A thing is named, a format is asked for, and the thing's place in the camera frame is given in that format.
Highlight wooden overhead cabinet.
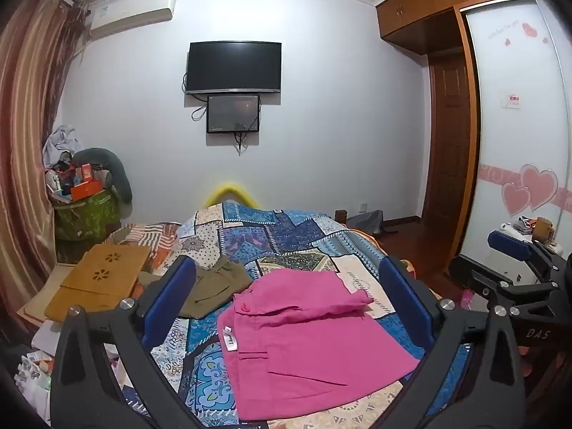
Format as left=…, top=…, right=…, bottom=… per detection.
left=374, top=0, right=539, bottom=54

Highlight green fabric bag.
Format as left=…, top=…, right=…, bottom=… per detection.
left=53, top=189, right=121, bottom=243

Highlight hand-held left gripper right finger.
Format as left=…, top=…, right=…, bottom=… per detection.
left=353, top=256, right=528, bottom=429

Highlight yellow curved headboard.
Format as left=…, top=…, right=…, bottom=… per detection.
left=206, top=182, right=261, bottom=209

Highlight wooden lap desk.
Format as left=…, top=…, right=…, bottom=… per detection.
left=59, top=243, right=153, bottom=296

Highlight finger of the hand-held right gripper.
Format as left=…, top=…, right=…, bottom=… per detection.
left=488, top=231, right=572, bottom=286
left=449, top=255, right=543, bottom=318

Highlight brown striped curtain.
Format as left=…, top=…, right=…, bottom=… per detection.
left=0, top=0, right=90, bottom=345

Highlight small brown box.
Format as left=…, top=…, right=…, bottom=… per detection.
left=534, top=217, right=555, bottom=242

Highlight small black wall monitor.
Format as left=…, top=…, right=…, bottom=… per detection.
left=206, top=94, right=262, bottom=134

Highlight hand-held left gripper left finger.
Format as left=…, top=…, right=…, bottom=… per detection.
left=50, top=255, right=211, bottom=429

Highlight white bedside cabinet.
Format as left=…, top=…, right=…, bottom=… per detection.
left=496, top=220, right=564, bottom=287

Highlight orange striped cloth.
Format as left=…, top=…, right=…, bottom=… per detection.
left=105, top=222, right=182, bottom=270

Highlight black wall television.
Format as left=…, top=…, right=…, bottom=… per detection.
left=184, top=41, right=282, bottom=95

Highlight brown wooden door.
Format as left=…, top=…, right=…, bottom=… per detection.
left=422, top=51, right=475, bottom=230

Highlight orange box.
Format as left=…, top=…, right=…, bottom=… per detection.
left=70, top=180, right=106, bottom=201

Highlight grey curved pillow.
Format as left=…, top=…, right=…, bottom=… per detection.
left=71, top=147, right=134, bottom=204

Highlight olive green pants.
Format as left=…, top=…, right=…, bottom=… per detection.
left=138, top=257, right=255, bottom=320

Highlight white heart-printed sliding door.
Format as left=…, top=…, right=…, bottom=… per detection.
left=459, top=0, right=572, bottom=280

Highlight orange floral bed sheet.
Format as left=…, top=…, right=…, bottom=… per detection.
left=353, top=229, right=423, bottom=280

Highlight pink pants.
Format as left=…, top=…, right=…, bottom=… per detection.
left=217, top=268, right=423, bottom=421

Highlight grey bag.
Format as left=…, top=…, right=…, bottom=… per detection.
left=346, top=210, right=386, bottom=236

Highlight patchwork printed blanket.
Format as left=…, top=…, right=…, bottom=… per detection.
left=120, top=201, right=472, bottom=429

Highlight white air conditioner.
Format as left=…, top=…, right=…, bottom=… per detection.
left=87, top=0, right=178, bottom=40

